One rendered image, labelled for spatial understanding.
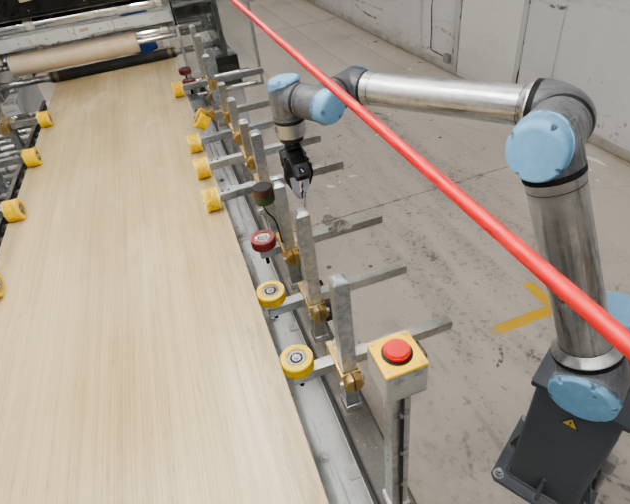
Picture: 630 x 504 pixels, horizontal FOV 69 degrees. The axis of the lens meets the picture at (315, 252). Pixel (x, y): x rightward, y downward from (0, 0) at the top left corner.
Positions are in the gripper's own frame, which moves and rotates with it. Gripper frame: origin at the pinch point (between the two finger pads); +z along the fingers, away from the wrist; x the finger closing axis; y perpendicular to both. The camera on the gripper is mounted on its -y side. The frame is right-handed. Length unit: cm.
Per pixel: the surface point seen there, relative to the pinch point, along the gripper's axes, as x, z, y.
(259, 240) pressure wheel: 16.5, 10.0, -2.7
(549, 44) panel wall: -253, 43, 180
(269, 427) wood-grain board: 30, 10, -66
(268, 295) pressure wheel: 20.0, 10.1, -28.1
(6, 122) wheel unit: 115, 3, 147
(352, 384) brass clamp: 8, 16, -60
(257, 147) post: 8.2, -11.2, 17.8
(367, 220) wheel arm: -20.6, 14.5, -2.9
